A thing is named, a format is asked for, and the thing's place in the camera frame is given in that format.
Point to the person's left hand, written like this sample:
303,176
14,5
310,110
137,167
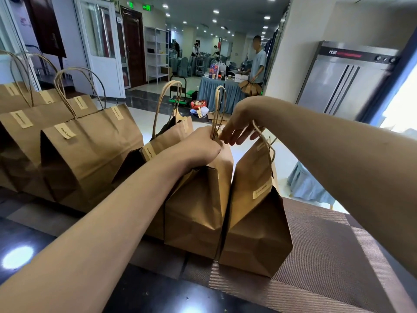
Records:
199,150

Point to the person's right hand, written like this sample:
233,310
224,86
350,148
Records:
244,120

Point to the single tan tape strip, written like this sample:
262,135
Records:
262,187
117,112
64,130

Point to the person's right forearm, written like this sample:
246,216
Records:
345,159

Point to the person's left forearm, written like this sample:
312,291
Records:
85,251

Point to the blue skirted table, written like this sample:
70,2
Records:
218,94

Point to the black trolley cart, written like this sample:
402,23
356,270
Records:
177,91

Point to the blue plastic chair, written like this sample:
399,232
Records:
309,185

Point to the white shelving unit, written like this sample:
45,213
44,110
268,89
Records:
156,55

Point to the stainless steel refrigerator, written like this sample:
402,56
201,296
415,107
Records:
345,81

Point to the dark brown door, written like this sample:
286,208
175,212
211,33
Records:
135,48

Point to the white door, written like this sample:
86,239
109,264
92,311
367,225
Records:
101,48

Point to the green exit sign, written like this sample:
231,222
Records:
146,6

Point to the blue window curtain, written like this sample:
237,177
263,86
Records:
391,81

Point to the white window curtain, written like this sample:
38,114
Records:
401,107

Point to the brown table runner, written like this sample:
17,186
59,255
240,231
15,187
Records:
326,257

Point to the white framed glass partition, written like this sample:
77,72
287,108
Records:
19,35

